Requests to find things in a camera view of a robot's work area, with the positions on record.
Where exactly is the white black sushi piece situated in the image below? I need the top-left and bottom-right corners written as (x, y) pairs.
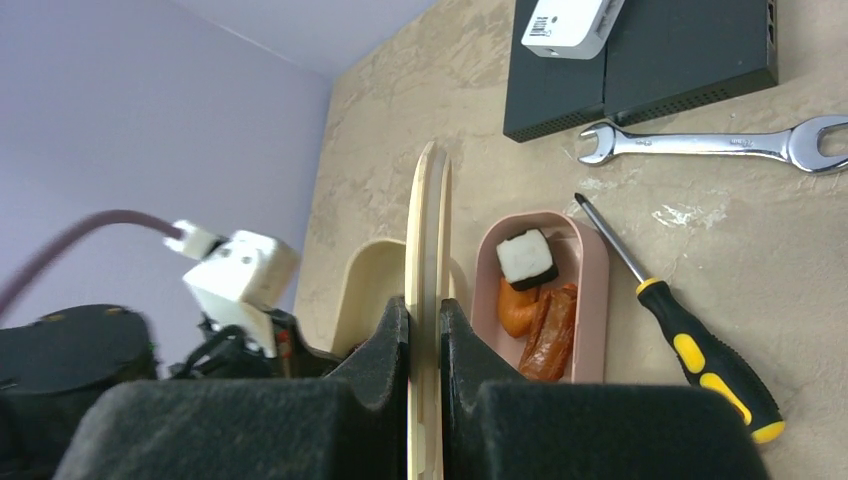
top-left (496, 229), bottom-right (559, 292)

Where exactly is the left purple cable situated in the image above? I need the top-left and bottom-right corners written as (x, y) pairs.
top-left (0, 209), bottom-right (187, 319)

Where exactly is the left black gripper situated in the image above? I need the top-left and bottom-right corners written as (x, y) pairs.
top-left (168, 307), bottom-right (346, 382)

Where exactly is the black foam block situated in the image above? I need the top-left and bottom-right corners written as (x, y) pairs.
top-left (503, 0), bottom-right (779, 143)

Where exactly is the white small box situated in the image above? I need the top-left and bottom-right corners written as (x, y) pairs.
top-left (521, 0), bottom-right (625, 60)

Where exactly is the beige lunch box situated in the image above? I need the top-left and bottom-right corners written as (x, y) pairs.
top-left (329, 237), bottom-right (472, 359)

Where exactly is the silver wrench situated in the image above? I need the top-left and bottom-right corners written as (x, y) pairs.
top-left (577, 115), bottom-right (847, 175)

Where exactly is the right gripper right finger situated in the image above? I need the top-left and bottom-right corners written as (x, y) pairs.
top-left (440, 299), bottom-right (768, 479)

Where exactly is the dark red sausage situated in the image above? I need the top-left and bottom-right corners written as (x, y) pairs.
top-left (518, 283), bottom-right (578, 382)

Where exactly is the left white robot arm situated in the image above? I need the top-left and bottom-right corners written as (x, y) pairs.
top-left (1, 304), bottom-right (341, 479)

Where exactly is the beige lunch box lid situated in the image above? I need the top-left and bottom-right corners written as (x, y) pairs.
top-left (404, 141), bottom-right (452, 479)

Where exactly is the orange fried chicken piece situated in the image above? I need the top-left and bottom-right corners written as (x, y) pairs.
top-left (497, 277), bottom-right (540, 338)

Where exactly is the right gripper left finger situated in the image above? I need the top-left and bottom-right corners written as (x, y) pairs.
top-left (56, 297), bottom-right (409, 479)

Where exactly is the yellow black screwdriver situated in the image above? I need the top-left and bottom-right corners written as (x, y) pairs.
top-left (574, 193), bottom-right (786, 444)

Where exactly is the pink lunch box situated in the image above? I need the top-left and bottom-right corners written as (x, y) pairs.
top-left (470, 211), bottom-right (610, 383)

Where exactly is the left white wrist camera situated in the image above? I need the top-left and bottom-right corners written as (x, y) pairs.
top-left (164, 220), bottom-right (300, 359)

